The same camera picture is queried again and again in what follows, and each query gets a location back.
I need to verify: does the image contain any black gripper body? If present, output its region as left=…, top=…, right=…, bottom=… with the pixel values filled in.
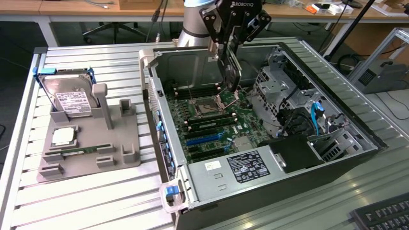
left=215, top=0, right=265, bottom=15

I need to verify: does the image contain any black graphics card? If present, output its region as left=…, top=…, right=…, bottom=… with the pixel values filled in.
left=206, top=38, right=242, bottom=93

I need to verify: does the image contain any orange and white box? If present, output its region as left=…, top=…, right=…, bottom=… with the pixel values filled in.
left=305, top=3, right=330, bottom=14

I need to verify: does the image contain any silver disk bay cage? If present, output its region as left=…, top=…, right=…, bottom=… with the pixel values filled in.
left=253, top=66, right=319, bottom=127

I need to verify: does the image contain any empty black RAM slot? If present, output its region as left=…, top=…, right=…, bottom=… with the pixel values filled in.
left=175, top=92, right=221, bottom=101
left=173, top=85, right=219, bottom=95

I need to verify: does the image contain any black office chair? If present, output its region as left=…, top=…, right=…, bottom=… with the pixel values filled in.
left=81, top=21, right=149, bottom=45

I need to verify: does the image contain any black stand pole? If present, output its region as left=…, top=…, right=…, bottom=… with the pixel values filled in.
left=322, top=0, right=377, bottom=62

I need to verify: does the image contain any metal socket cover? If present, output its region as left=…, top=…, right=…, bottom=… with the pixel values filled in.
left=215, top=85, right=245, bottom=110

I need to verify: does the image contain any CPU socket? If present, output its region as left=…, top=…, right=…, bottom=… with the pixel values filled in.
left=189, top=97, right=223, bottom=118

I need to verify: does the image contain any green motherboard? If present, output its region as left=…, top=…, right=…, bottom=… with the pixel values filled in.
left=165, top=83, right=275, bottom=163

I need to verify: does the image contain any black RAM stick with label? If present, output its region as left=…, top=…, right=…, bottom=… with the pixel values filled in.
left=186, top=114, right=237, bottom=132

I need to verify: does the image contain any brown cardboard box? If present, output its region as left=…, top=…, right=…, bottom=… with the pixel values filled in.
left=379, top=0, right=409, bottom=12

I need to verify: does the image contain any black expansion slot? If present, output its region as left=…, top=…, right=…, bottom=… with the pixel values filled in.
left=190, top=147, right=226, bottom=161
left=182, top=127, right=221, bottom=140

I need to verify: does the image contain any blue expansion slot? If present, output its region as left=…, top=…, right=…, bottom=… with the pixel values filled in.
left=185, top=134, right=223, bottom=146

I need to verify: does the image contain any silver chipset heat sink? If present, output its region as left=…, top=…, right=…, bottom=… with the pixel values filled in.
left=231, top=138, right=255, bottom=153

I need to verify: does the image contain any hard disk in blue carrier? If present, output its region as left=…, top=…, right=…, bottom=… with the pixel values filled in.
left=33, top=68, right=99, bottom=118

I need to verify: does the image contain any black plastic shroud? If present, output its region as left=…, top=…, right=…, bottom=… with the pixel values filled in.
left=257, top=135, right=325, bottom=174

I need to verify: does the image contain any silver perforated disk bay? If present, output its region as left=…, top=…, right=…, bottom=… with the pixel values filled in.
left=305, top=128, right=366, bottom=163

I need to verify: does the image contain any gray parts rack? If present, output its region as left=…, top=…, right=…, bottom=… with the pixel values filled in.
left=36, top=82, right=141, bottom=184

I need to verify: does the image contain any silver CPU chip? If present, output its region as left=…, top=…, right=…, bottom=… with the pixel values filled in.
left=50, top=128, right=77, bottom=146

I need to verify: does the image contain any gray power supply unit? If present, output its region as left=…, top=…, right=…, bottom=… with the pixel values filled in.
left=186, top=145, right=285, bottom=203

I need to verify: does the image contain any green RAM stick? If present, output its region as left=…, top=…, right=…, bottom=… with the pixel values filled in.
left=58, top=146, right=98, bottom=155

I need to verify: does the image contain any black open PC case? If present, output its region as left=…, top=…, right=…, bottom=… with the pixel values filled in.
left=138, top=42, right=389, bottom=230

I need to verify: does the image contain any blue case latch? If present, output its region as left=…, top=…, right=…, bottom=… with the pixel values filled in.
left=162, top=185, right=178, bottom=198

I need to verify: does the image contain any black keyboard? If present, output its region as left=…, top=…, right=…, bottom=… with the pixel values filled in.
left=347, top=193, right=409, bottom=230

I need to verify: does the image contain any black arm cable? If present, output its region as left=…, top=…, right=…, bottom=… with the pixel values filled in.
left=153, top=0, right=169, bottom=43

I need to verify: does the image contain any gray cable with plug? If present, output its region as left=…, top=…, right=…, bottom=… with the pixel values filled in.
left=85, top=0, right=114, bottom=10

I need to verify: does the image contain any blue disk wire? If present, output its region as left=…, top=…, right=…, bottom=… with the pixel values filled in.
left=309, top=102, right=326, bottom=138

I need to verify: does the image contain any aluminium profile frame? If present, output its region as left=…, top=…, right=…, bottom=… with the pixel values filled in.
left=346, top=26, right=409, bottom=82

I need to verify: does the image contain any gray box with black handle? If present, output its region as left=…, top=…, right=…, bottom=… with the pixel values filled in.
left=347, top=59, right=409, bottom=94

